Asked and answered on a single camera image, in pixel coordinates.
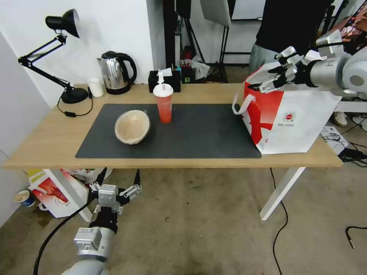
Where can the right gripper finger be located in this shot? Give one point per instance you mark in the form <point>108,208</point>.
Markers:
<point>282,68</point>
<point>272,83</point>

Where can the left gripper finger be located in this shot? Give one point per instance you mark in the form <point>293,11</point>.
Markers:
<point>132,191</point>
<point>99,180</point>

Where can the white and red takeout bag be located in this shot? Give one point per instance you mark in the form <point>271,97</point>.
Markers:
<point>295,120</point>

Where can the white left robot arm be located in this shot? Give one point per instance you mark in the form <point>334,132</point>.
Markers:
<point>89,245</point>

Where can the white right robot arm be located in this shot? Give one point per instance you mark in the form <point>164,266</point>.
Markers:
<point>332,70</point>

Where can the red and white paper bag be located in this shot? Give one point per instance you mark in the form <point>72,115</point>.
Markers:
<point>54,197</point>

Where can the crumpled white plastic bag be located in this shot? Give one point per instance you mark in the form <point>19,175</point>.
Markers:
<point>200,68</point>

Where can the person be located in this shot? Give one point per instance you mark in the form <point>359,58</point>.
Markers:
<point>275,25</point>

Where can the person's shoe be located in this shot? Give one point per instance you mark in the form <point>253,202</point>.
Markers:
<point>360,121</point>
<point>340,119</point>

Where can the white side table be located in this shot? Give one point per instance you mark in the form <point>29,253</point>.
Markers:
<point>352,104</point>

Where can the beige paper bowl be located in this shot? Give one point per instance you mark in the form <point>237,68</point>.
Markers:
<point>132,127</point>

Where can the instant noodle cup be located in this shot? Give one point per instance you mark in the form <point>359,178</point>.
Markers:
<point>25,199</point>

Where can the small black display device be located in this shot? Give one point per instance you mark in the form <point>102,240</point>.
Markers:
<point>187,79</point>

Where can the white softbox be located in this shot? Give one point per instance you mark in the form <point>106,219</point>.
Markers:
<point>216,11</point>

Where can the black desk mat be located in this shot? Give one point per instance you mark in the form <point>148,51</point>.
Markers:
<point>200,134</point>

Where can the red drink cup with lid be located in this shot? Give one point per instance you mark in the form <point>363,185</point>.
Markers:
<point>164,106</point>

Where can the small white jar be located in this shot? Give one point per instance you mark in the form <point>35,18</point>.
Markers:
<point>96,87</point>

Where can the black tissue box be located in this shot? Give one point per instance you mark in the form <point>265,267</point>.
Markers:
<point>176,81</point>

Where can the black light stand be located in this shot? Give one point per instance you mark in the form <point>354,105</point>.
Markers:
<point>187,37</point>

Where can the black power adapter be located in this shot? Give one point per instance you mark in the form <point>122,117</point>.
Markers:
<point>352,156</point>

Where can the white tissue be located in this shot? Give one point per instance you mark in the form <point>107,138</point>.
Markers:
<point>165,71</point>

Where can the steel electric kettle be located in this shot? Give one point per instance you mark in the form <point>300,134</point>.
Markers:
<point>114,71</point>

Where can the black desk lamp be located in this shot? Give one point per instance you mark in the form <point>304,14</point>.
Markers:
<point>64,21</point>

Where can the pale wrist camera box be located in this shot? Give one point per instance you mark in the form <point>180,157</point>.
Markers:
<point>108,196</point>
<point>288,53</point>

